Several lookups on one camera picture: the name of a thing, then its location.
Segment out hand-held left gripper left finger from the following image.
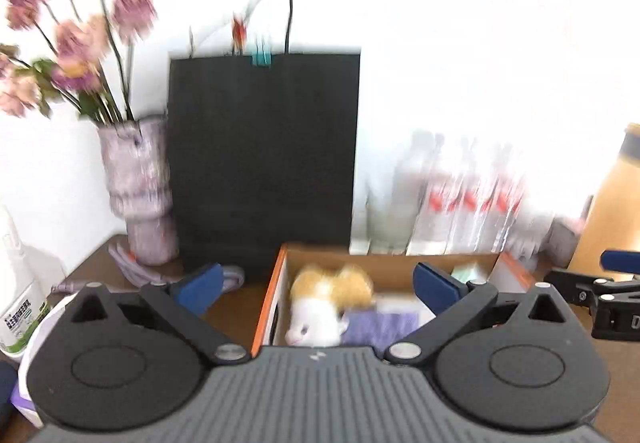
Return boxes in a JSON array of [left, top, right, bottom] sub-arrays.
[[70, 259, 252, 367]]

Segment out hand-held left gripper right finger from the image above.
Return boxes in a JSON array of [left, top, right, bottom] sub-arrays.
[[385, 260, 573, 367]]

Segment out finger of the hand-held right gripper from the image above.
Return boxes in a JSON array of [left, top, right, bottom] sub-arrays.
[[544, 268, 640, 308], [601, 250, 640, 274]]

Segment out purple drawstring pouch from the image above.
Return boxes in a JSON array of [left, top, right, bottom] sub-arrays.
[[342, 310, 420, 349]]

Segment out red cardboard box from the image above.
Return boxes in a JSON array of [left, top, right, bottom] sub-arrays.
[[250, 243, 536, 359]]

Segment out yellow and white plush toy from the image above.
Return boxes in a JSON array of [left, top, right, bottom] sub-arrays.
[[285, 264, 376, 348]]

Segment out yellow thermos jug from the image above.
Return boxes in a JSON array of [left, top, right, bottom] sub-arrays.
[[567, 123, 640, 281]]

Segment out mottled purple vase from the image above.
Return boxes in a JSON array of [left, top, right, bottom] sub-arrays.
[[97, 114, 180, 266]]

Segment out black paper bag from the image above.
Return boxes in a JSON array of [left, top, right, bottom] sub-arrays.
[[167, 0, 362, 274]]

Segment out white detergent jug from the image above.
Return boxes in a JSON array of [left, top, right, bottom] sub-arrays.
[[0, 206, 66, 364]]

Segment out purple tissue pack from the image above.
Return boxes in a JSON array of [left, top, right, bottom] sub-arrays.
[[10, 297, 76, 429]]

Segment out dried pink flowers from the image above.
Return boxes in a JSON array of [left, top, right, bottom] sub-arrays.
[[0, 0, 158, 126]]

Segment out grey woven cable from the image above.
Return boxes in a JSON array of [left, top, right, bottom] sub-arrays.
[[52, 243, 246, 294]]

